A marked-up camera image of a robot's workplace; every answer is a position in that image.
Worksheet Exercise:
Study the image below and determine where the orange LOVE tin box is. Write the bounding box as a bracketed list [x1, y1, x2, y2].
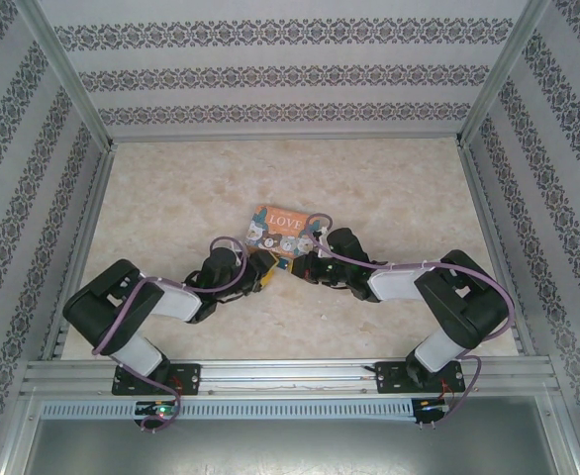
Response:
[243, 203, 322, 259]

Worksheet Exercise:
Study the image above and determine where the small board with green light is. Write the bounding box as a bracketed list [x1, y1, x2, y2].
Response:
[415, 398, 448, 426]
[135, 401, 180, 420]

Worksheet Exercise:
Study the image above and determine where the grey metal panel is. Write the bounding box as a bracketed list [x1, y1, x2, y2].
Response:
[20, 418, 568, 475]

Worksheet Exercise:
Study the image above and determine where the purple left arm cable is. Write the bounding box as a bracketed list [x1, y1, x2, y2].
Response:
[91, 236, 249, 435]

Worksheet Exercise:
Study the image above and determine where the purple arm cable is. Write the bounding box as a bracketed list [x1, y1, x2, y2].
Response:
[91, 236, 249, 435]
[308, 213, 517, 427]

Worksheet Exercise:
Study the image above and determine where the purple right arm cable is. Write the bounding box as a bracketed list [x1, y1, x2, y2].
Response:
[308, 213, 517, 427]

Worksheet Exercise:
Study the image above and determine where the aluminium mounting rail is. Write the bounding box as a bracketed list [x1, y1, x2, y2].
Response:
[20, 356, 561, 400]

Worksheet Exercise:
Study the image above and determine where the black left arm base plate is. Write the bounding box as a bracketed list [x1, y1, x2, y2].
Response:
[113, 363, 202, 397]

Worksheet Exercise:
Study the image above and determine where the aluminium back rail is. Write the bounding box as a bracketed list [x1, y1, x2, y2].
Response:
[109, 131, 464, 144]

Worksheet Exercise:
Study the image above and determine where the slotted grey cable duct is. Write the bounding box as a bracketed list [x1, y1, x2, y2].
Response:
[40, 398, 416, 423]

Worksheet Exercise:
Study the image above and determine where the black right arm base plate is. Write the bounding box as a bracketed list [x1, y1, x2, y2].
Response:
[374, 360, 464, 396]

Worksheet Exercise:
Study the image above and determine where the aluminium side rail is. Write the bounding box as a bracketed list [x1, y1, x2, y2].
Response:
[455, 138, 538, 357]
[42, 142, 119, 361]

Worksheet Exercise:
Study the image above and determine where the aluminium frame post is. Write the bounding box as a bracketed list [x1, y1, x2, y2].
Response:
[457, 0, 553, 144]
[10, 0, 116, 149]

